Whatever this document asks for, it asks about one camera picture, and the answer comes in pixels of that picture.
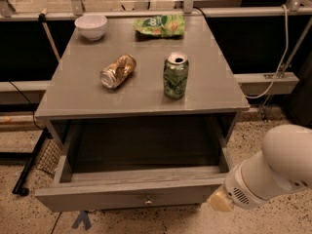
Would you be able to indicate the blue tape cross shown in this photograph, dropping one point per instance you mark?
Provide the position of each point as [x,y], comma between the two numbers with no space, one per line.
[82,218]

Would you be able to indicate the white bowl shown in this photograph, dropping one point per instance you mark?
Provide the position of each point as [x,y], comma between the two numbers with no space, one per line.
[92,27]

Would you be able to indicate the grey drawer cabinet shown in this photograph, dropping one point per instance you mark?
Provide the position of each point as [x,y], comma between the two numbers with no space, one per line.
[75,90]

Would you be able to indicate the wooden stick with black tape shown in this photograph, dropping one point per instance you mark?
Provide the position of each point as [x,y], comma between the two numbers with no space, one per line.
[42,19]

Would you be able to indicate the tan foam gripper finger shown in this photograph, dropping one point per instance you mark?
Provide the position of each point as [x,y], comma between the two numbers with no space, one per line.
[220,201]

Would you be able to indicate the grey top drawer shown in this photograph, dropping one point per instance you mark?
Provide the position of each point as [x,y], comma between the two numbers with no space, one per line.
[140,162]

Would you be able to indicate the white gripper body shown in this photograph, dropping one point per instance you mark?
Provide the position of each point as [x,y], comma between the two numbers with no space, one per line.
[236,186]

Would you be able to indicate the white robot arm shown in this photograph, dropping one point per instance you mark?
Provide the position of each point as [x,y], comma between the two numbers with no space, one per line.
[282,166]

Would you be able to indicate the wire mesh basket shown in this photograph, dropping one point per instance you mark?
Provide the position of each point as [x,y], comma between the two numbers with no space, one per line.
[49,158]

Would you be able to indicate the gold crushed can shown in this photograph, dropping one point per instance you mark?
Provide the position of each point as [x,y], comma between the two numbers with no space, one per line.
[113,75]

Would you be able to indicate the green chip bag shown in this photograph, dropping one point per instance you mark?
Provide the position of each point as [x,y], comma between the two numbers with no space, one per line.
[164,26]

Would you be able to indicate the green soda can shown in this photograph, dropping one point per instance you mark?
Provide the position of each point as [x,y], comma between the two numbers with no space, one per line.
[175,75]

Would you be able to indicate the black floor stand bar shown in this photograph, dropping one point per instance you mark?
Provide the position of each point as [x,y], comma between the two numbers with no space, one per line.
[19,189]

